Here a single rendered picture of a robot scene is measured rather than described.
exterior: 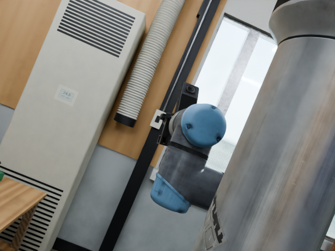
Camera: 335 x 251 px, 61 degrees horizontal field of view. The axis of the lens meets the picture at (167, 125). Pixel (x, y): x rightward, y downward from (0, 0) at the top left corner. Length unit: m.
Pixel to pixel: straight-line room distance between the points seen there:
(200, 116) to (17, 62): 2.01
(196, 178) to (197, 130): 0.08
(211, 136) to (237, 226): 0.27
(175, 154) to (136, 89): 1.51
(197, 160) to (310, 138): 0.30
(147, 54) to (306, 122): 1.82
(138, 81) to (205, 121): 1.53
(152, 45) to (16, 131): 1.04
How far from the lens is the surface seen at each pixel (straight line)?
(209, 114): 0.47
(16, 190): 1.82
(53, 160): 1.97
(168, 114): 0.68
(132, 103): 1.96
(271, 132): 0.21
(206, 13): 2.21
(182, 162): 0.48
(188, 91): 0.69
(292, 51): 0.24
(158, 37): 2.03
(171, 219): 2.29
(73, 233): 2.40
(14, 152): 2.05
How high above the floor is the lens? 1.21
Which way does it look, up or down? 1 degrees down
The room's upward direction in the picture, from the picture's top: 23 degrees clockwise
